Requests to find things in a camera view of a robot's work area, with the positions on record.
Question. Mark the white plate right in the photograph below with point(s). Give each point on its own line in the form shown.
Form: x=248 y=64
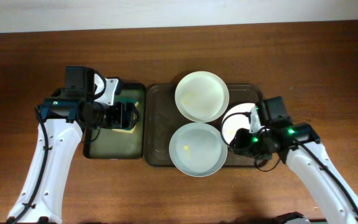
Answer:
x=243 y=115

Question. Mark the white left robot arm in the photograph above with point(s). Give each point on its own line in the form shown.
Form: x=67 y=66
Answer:
x=41 y=197

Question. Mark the green yellow sponge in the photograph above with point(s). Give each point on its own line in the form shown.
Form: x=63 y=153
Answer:
x=128 y=115

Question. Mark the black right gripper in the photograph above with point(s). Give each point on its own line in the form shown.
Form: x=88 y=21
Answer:
x=241 y=146

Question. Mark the cream plate top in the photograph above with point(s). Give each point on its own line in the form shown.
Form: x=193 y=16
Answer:
x=201 y=96

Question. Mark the grey white plate bottom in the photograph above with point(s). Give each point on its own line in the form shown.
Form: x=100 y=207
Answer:
x=197 y=149

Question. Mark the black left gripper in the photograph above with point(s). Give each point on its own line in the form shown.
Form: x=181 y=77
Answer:
x=120 y=121

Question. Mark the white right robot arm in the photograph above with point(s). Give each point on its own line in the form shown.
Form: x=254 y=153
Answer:
x=301 y=149

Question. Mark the brown serving tray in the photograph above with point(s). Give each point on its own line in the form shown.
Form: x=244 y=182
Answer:
x=162 y=119

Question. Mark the black water tray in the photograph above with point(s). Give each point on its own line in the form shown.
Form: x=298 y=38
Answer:
x=119 y=144

